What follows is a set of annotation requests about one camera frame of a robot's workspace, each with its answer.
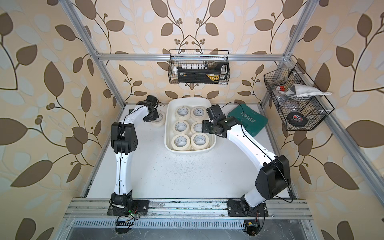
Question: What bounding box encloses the cream masking tape roll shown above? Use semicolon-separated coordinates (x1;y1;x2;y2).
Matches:
151;111;166;128
191;133;210;151
191;106;208;122
171;134;191;151
191;121;202;134
172;120;190;135
175;106;191;121

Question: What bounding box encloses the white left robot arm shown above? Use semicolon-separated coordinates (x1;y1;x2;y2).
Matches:
111;96;159;211

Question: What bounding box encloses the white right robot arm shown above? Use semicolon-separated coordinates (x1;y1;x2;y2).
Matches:
202;117;291;212

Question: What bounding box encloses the white plastic storage box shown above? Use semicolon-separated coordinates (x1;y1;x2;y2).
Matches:
165;98;216;155

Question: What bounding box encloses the black yellow box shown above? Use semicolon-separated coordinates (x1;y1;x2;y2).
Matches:
177;69;220;84

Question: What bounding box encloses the green tool case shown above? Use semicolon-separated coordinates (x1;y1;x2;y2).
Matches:
228;104;268;137

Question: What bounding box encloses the black round disc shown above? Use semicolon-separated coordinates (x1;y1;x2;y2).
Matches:
287;112;308;128

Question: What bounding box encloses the grey cloth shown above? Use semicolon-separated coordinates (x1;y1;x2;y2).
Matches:
284;84;332;98

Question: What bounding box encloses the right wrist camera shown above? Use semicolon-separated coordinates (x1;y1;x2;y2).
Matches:
206;104;226;123

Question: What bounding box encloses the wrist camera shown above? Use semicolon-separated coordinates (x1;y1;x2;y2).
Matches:
146;95;159;109
206;104;226;123

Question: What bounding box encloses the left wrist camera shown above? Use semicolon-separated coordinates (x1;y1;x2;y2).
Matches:
146;95;159;109

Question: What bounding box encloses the black wire basket rear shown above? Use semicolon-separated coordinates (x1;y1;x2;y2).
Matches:
168;49;231;85

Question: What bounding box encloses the black wire basket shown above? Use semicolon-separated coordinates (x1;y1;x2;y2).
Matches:
168;49;231;85
264;63;335;131

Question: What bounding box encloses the black wire basket right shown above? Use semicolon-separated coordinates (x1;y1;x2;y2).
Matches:
264;63;335;131

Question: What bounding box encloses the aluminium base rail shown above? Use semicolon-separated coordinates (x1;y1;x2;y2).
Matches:
64;198;313;220

